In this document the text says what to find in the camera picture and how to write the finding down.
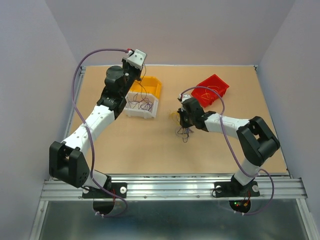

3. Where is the thin wire bundle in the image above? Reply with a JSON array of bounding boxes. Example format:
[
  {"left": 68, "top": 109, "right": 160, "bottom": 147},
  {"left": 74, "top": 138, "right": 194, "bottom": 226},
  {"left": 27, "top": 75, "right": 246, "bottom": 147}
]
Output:
[{"left": 167, "top": 109, "right": 195, "bottom": 143}]

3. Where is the purple thin wire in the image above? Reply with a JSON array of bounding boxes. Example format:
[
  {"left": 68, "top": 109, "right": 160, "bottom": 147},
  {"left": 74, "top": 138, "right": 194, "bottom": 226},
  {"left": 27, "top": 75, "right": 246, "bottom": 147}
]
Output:
[
  {"left": 138, "top": 63, "right": 149, "bottom": 101},
  {"left": 126, "top": 93, "right": 155, "bottom": 112}
]

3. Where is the yellow thin wire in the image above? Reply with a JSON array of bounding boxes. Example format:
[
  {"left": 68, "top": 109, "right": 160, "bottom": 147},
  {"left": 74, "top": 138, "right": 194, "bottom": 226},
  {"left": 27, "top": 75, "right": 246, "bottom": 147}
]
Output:
[{"left": 198, "top": 86, "right": 222, "bottom": 102}]

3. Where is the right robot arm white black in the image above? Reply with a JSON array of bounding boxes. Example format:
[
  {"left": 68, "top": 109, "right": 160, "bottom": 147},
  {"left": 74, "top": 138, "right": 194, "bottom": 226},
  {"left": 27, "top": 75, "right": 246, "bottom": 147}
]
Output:
[{"left": 178, "top": 94, "right": 281, "bottom": 195}]

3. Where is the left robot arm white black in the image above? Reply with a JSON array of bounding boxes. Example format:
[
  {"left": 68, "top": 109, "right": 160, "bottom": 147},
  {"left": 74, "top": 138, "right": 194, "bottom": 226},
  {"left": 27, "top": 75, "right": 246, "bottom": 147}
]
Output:
[{"left": 49, "top": 53, "right": 145, "bottom": 197}]

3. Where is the yellow plastic bin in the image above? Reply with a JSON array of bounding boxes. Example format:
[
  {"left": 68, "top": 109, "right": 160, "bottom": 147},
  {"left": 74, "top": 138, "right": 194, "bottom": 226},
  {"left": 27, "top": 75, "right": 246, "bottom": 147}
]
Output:
[{"left": 130, "top": 76, "right": 162, "bottom": 99}]

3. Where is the red plastic bin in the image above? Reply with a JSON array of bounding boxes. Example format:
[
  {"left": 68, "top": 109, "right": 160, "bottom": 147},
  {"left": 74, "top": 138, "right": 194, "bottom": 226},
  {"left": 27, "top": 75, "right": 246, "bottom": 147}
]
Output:
[{"left": 191, "top": 74, "right": 230, "bottom": 108}]

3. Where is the white plastic bin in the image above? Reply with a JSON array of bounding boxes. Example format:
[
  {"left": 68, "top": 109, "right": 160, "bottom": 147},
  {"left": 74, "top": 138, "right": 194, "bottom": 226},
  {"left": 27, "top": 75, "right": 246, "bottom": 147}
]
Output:
[{"left": 123, "top": 91, "right": 159, "bottom": 119}]

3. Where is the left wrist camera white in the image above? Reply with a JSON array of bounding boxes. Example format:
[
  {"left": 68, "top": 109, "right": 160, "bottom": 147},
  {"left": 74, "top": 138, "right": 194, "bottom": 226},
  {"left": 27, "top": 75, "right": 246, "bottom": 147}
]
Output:
[{"left": 125, "top": 49, "right": 147, "bottom": 70}]

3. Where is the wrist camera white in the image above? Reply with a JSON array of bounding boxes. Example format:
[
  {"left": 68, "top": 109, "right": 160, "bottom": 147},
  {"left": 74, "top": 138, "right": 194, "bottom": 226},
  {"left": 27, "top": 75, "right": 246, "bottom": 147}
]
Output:
[
  {"left": 178, "top": 94, "right": 191, "bottom": 104},
  {"left": 125, "top": 49, "right": 147, "bottom": 70}
]

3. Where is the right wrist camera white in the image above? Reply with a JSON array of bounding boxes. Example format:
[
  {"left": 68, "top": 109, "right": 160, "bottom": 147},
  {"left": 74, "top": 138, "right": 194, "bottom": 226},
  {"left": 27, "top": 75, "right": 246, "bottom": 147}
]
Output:
[{"left": 178, "top": 94, "right": 191, "bottom": 104}]

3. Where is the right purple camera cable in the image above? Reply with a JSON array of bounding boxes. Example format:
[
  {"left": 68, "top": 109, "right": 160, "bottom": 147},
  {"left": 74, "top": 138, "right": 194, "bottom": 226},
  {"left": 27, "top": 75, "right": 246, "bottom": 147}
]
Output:
[{"left": 179, "top": 86, "right": 275, "bottom": 216}]

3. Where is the purple camera cable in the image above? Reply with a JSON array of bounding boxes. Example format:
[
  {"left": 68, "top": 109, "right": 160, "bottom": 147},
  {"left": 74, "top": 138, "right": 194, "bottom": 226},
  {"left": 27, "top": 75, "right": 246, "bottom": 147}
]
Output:
[
  {"left": 179, "top": 86, "right": 275, "bottom": 216},
  {"left": 71, "top": 48, "right": 133, "bottom": 219}
]

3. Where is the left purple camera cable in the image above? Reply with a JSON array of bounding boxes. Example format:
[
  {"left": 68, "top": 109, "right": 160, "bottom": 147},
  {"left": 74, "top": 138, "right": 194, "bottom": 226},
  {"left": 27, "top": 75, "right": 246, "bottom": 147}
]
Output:
[{"left": 71, "top": 48, "right": 133, "bottom": 219}]

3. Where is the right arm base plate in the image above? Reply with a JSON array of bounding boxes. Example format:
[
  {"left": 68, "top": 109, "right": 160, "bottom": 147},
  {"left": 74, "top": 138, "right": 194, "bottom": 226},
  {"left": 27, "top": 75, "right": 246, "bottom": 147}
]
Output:
[{"left": 211, "top": 181, "right": 260, "bottom": 198}]

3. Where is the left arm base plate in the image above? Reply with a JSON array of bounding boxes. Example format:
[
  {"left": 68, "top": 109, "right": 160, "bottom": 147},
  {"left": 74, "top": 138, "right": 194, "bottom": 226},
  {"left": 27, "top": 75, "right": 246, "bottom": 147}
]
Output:
[{"left": 81, "top": 182, "right": 128, "bottom": 199}]

